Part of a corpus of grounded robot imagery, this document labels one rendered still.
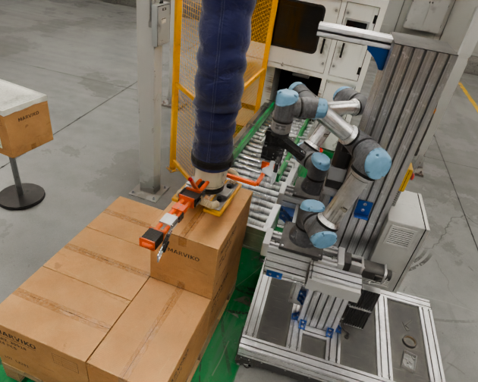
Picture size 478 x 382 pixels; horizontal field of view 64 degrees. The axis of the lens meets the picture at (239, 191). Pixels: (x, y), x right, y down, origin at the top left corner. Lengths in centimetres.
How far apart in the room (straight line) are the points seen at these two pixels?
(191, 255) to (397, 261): 110
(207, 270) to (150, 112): 177
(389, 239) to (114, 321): 149
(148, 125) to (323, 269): 216
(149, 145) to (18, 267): 145
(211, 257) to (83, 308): 74
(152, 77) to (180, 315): 197
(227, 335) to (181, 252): 90
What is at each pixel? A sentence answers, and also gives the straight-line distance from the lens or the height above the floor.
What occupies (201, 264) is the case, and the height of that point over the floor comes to 80.
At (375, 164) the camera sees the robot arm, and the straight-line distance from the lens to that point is 165.
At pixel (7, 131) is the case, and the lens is 336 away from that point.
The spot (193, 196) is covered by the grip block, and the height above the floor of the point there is 120.
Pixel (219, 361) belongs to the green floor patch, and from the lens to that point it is 274.
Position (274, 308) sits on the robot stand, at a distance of 278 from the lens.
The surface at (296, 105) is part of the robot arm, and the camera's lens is 141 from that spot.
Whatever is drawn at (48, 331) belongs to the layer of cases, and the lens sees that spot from 227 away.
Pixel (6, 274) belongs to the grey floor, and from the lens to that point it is 338.
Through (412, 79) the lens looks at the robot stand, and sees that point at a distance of 180.
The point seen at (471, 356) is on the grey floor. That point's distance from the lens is 347.
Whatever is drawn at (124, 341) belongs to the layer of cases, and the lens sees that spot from 217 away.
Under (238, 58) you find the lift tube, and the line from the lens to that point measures 178.
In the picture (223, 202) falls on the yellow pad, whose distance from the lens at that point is 212.
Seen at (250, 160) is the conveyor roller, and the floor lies 52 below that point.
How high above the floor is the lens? 234
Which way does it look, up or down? 35 degrees down
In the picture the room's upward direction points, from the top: 9 degrees clockwise
